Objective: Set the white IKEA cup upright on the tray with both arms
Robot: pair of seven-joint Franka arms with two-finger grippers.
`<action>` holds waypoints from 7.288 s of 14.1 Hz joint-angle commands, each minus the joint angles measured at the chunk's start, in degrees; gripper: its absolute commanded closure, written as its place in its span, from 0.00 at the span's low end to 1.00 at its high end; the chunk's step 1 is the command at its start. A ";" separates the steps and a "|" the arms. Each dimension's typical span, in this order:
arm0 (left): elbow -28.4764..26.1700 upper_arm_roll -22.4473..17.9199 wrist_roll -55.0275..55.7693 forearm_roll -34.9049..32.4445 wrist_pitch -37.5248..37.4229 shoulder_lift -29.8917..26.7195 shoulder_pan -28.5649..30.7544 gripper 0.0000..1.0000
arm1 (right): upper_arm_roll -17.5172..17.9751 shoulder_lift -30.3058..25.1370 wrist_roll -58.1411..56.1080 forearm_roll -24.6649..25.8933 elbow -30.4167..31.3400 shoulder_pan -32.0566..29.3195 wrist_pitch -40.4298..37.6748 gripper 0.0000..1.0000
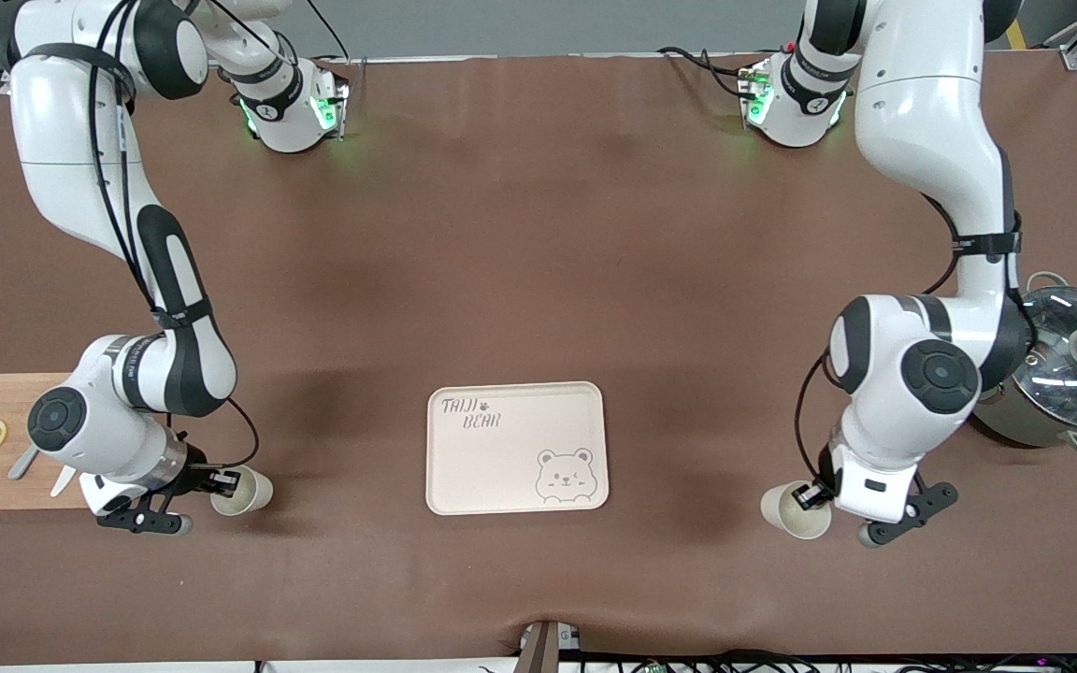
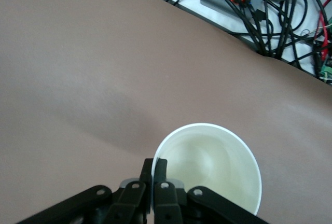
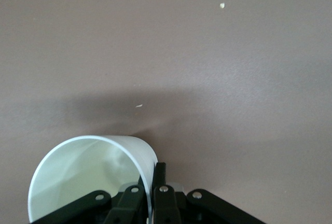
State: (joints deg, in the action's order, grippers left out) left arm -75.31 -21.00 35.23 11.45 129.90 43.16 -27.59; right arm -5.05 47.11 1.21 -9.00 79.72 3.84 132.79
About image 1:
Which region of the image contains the white plastic cup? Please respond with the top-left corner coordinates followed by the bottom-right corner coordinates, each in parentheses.
top-left (210, 465), bottom-right (274, 518)
top-left (761, 480), bottom-right (834, 541)

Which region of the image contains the beige bear print tray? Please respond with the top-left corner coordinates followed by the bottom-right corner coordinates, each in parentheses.
top-left (425, 380), bottom-right (610, 517)

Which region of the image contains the bamboo cutting board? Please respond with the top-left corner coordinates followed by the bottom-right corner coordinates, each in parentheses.
top-left (0, 374), bottom-right (95, 511)

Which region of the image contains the grey-green electric pot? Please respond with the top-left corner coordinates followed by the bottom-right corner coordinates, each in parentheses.
top-left (969, 271), bottom-right (1077, 459)

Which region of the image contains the glass pot lid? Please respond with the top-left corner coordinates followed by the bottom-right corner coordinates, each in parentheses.
top-left (1011, 285), bottom-right (1077, 433)

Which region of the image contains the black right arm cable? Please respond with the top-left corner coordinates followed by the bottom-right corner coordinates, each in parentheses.
top-left (90, 0), bottom-right (261, 468)

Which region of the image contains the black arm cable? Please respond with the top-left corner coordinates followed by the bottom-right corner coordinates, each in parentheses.
top-left (793, 140), bottom-right (1040, 487)
top-left (90, 0), bottom-right (261, 468)

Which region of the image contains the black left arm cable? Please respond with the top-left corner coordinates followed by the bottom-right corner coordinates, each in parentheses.
top-left (793, 140), bottom-right (1040, 487)

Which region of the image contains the aluminium profile bracket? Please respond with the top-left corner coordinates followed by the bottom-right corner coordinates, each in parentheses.
top-left (518, 619), bottom-right (582, 673)

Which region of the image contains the black base cable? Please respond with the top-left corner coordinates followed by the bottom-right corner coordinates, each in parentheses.
top-left (303, 0), bottom-right (359, 66)
top-left (655, 45), bottom-right (768, 99)

